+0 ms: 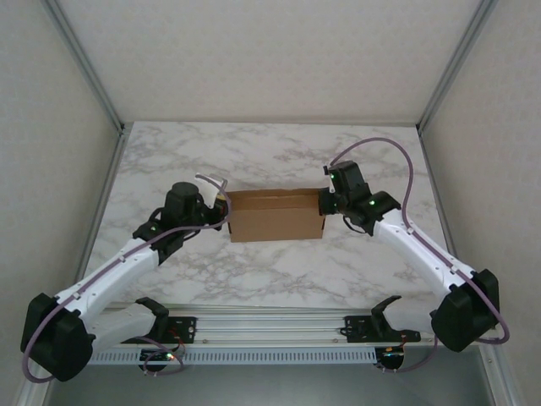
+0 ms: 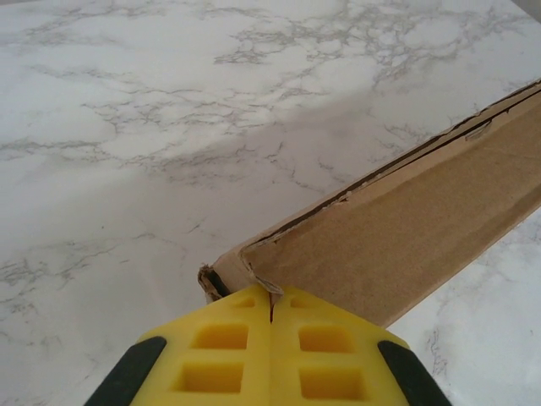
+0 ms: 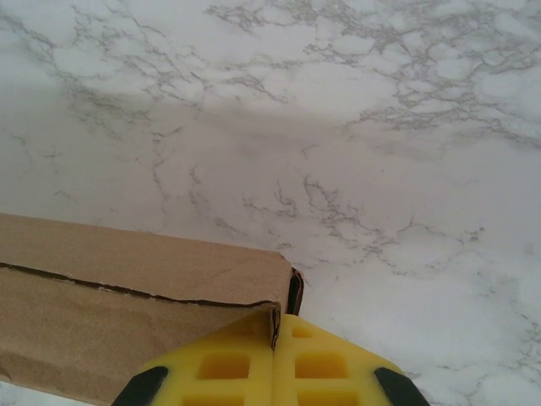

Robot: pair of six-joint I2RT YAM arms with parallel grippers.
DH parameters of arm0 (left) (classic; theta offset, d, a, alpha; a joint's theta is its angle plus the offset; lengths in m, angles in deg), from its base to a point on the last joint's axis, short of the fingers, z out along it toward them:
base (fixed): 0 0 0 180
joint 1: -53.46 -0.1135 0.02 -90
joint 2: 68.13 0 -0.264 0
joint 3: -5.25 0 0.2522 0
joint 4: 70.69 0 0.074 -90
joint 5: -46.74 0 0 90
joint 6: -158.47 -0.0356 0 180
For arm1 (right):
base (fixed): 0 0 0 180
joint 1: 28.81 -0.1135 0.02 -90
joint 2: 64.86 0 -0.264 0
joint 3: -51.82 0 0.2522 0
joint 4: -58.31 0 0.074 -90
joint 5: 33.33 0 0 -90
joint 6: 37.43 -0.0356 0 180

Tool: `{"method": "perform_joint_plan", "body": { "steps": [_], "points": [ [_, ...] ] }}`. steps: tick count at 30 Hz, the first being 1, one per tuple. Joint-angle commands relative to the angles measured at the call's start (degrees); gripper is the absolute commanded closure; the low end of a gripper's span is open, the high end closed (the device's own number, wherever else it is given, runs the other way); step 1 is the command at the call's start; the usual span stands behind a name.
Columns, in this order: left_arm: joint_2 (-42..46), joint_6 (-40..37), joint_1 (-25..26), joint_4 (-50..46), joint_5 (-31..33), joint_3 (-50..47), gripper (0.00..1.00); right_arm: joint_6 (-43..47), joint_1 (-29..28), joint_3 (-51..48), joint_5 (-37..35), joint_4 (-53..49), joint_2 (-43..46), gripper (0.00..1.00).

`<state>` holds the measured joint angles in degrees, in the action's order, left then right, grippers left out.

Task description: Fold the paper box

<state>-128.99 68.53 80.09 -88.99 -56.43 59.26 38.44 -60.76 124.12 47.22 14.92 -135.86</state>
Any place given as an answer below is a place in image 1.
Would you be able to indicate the brown cardboard box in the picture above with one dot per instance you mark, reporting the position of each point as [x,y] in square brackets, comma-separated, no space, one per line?
[274,224]

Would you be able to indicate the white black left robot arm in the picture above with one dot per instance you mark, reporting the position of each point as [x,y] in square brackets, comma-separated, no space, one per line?
[114,275]

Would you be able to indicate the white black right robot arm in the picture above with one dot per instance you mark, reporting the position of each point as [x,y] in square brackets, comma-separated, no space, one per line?
[422,249]

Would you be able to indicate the aluminium side rail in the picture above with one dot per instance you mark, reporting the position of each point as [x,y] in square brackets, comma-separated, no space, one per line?
[444,211]
[113,169]

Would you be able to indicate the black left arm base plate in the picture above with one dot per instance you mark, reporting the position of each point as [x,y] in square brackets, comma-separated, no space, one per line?
[184,334]

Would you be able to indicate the long aluminium mounting rail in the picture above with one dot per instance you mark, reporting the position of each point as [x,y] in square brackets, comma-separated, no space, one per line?
[270,327]

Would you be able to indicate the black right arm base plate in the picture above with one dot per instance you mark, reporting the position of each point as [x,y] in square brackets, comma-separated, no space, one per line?
[357,332]

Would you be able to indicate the aluminium frame post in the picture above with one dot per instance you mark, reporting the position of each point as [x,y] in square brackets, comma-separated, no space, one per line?
[455,63]
[86,63]
[29,395]
[503,380]

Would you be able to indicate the lower aluminium frame post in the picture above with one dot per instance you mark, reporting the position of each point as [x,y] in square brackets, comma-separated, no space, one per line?
[503,380]
[29,395]

